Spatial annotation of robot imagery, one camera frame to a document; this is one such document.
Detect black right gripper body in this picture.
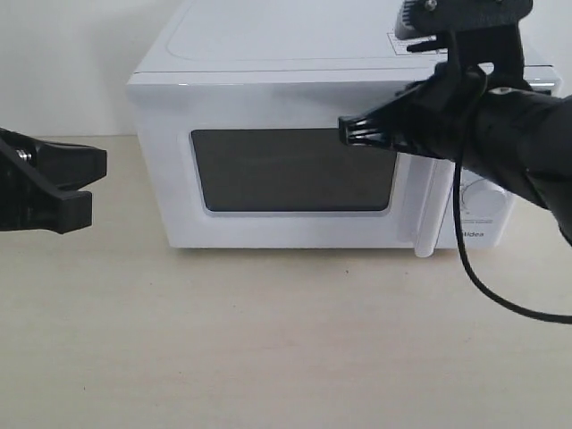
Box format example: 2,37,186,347
408,1,534,105

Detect white microwave door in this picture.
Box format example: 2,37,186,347
127,71,454,257

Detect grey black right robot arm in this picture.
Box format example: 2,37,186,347
339,1,571,238

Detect white Midea microwave oven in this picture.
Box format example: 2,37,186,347
132,1,515,248

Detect white lower timer knob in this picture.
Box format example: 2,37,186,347
461,180,508,217

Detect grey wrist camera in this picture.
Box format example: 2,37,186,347
393,0,438,40

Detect black camera cable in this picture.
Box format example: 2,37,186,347
450,66,572,324

